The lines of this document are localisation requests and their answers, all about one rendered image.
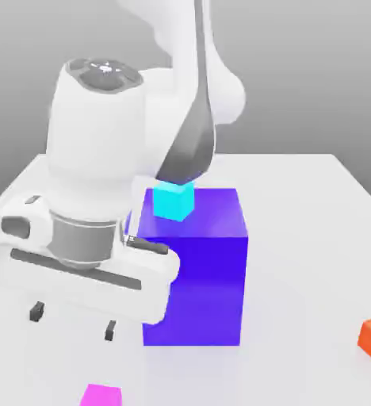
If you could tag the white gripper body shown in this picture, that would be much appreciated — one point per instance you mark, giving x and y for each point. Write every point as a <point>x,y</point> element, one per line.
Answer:
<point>134,301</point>

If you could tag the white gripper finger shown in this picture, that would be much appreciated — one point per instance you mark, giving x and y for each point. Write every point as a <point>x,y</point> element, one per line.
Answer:
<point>36,312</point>
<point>110,331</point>

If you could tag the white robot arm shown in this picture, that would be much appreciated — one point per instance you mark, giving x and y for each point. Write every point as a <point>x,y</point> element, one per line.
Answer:
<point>93,142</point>

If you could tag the small magenta cube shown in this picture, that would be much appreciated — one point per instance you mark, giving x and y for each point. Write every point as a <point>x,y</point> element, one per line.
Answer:
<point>101,396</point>

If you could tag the small cyan cube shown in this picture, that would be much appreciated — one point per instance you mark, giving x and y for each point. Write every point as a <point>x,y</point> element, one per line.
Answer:
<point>172,203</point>

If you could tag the large blue box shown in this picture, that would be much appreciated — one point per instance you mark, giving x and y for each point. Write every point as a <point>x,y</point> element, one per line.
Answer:
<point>211,279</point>

